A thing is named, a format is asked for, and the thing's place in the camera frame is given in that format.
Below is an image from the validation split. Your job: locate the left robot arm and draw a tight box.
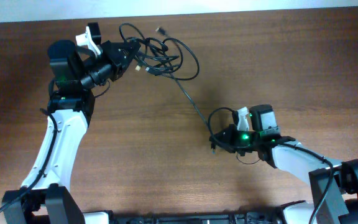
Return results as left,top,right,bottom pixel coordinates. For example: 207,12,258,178
0,40,140,223

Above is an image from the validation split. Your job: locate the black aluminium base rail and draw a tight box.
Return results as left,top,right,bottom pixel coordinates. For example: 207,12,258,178
82,207,291,224

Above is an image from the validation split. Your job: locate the thick black usb cable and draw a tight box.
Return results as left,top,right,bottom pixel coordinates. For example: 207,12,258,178
144,27,217,155

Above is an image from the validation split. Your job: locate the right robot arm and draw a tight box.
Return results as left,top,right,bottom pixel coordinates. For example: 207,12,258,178
209,105,358,223

